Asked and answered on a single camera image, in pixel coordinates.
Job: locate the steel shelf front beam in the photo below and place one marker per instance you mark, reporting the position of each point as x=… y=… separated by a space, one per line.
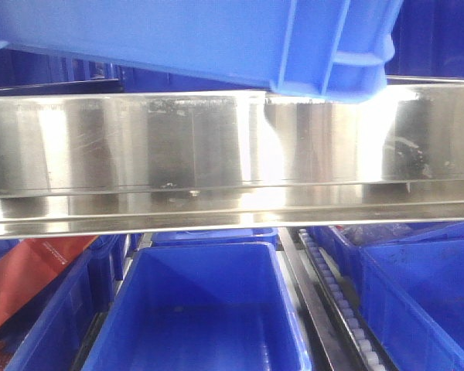
x=122 y=163

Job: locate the lower roller track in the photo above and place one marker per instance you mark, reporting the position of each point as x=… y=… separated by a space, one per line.
x=352 y=331

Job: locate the blue bin lower centre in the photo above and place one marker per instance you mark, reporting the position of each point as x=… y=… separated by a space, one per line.
x=203 y=307

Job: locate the blue plastic bin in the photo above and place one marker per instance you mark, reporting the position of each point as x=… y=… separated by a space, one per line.
x=334 y=50

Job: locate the blue bin lower right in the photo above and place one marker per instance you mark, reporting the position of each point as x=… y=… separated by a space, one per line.
x=410 y=282

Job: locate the blue bin lower left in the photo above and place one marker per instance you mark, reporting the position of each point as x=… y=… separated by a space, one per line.
x=49 y=332

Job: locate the red package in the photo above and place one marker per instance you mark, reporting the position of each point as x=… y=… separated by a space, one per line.
x=31 y=265

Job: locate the blue bin behind centre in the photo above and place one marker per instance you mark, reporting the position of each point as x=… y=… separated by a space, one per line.
x=197 y=237

